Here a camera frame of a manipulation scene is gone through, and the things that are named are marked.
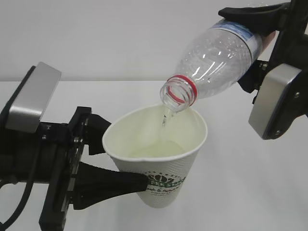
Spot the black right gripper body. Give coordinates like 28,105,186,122
252,0,308,104

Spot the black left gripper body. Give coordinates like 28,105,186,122
0,106,91,231

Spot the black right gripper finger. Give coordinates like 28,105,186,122
237,60,268,93
218,2,289,36

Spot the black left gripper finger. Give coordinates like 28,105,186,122
72,162,149,210
85,114,111,155

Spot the clear plastic water bottle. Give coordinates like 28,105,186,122
160,19,275,112

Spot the white paper coffee cup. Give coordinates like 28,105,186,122
102,104,208,208

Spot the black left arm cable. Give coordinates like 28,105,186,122
0,180,34,231

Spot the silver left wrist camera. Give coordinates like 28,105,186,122
4,62,62,133

